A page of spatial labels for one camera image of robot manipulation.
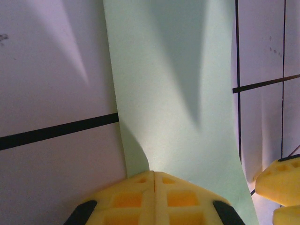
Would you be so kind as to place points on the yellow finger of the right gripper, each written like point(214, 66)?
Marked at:
point(288, 216)
point(281, 182)

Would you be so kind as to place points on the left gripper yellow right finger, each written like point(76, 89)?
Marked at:
point(182, 204)

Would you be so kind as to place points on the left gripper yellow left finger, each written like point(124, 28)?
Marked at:
point(126, 204)

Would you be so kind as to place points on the light green cloth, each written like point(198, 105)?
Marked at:
point(175, 93)

